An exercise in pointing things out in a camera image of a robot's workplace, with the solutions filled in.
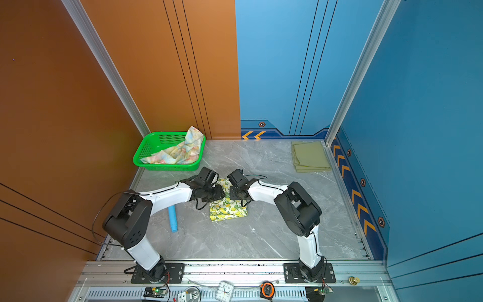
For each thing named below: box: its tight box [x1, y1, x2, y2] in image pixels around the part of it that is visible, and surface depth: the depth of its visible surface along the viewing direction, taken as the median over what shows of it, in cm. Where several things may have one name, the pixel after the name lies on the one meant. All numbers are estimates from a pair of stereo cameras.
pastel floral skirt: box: [140, 125, 204, 165], surface depth 111 cm
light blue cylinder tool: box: [167, 205, 178, 233], surface depth 87 cm
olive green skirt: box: [291, 140, 332, 174], surface depth 113 cm
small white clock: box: [215, 280, 234, 302], surface depth 70 cm
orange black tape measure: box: [259, 281, 275, 302], surface depth 69 cm
